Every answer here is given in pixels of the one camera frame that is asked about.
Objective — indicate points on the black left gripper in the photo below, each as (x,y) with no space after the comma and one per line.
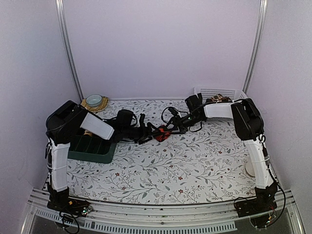
(145,135)

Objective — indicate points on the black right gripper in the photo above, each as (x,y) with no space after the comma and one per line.
(177,122)

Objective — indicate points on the red black striped tie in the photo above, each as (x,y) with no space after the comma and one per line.
(163,133)

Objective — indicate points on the dark green divided organizer box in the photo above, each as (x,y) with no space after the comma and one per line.
(91,148)

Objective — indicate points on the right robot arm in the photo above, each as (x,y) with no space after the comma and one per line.
(249,127)

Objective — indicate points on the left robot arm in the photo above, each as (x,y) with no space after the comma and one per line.
(64,123)

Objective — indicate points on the brown patterned tie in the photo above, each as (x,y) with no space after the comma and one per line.
(217,98)

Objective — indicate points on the white perforated plastic basket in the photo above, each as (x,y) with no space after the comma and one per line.
(209,92)

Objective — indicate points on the floral patterned table mat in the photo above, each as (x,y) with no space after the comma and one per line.
(205,166)

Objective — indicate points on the yellow woven coaster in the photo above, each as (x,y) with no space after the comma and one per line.
(95,107)

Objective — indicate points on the tan patterned rolled tie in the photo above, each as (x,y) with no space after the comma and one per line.
(87,133)

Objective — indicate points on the light blue bowl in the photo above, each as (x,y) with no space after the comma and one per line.
(94,100)

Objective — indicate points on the white ceramic mug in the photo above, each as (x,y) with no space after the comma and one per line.
(249,169)

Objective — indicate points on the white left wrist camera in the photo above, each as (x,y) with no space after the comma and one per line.
(141,120)

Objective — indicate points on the slotted aluminium front rail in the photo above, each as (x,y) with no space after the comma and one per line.
(122,218)

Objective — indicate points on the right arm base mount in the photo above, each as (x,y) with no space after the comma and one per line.
(256,207)

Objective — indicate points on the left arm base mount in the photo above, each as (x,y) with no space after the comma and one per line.
(69,209)

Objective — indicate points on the right aluminium frame post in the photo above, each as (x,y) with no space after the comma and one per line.
(256,44)

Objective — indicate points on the aluminium frame post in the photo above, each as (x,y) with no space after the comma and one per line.
(67,47)
(256,44)

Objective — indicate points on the left aluminium frame post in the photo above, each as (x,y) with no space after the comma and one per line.
(67,47)

